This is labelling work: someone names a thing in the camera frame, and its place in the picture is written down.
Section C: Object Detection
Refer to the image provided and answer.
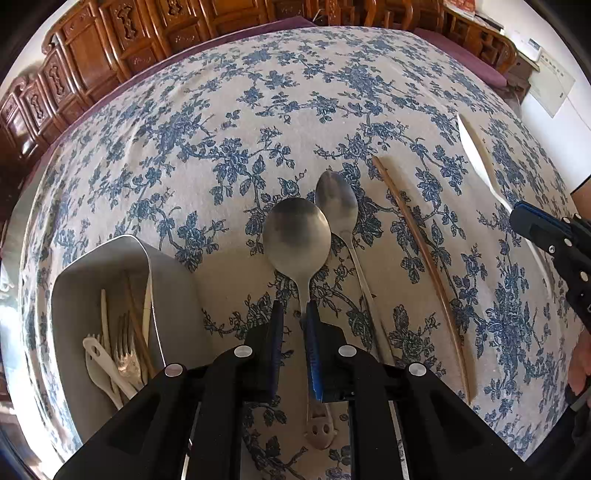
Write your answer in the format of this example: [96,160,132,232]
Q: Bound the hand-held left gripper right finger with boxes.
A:
[302,300,539,480]

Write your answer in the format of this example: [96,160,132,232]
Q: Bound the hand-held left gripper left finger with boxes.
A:
[53,300,284,480]

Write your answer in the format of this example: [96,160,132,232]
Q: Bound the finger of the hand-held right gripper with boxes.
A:
[509,200,573,232]
[526,224,576,257]

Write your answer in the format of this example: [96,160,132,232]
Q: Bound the large cream spoon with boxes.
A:
[262,198,337,449]

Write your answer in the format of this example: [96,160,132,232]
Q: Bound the oval metal spoon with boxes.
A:
[315,171,399,370]

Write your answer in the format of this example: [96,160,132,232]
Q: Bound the metal fork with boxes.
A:
[113,314,145,389]

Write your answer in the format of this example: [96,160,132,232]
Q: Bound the white slotted plastic spork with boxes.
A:
[82,335,139,401]

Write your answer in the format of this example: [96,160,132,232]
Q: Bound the grey metal tray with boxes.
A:
[50,234,214,445]

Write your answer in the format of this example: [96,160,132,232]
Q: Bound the person's right hand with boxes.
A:
[568,332,591,394]

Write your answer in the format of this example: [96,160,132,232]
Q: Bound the white electrical panel door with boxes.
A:
[529,51,577,116]

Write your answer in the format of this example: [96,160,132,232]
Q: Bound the white router device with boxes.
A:
[510,30,544,61]

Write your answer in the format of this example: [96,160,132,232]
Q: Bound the purple armchair seat cushion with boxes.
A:
[413,28,509,88]

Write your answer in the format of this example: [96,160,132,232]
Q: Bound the carved wooden armchair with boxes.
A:
[318,0,519,88]

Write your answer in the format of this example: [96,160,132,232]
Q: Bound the blue floral tablecloth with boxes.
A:
[18,25,583,480]

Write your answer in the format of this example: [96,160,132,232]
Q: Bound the glass-top table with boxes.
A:
[0,157,65,416]

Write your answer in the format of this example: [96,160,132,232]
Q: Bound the carved wooden sofa bench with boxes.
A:
[0,0,444,162]

